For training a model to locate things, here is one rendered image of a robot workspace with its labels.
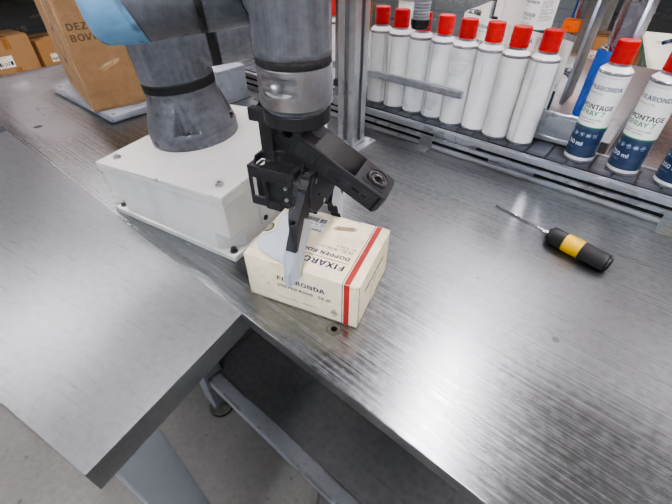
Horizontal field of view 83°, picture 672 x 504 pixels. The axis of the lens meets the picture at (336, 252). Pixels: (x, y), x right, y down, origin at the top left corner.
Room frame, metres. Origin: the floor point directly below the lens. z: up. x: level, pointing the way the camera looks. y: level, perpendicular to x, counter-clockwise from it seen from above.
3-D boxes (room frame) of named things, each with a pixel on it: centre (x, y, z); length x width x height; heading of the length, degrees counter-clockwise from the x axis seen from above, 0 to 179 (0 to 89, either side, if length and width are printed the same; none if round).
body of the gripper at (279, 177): (0.41, 0.05, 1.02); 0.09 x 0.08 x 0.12; 66
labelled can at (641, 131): (0.63, -0.53, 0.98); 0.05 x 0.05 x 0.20
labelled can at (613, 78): (0.68, -0.47, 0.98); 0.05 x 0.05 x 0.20
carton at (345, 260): (0.40, 0.02, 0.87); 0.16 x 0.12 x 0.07; 66
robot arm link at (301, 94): (0.40, 0.04, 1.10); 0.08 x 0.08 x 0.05
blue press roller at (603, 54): (0.74, -0.48, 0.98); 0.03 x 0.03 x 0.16
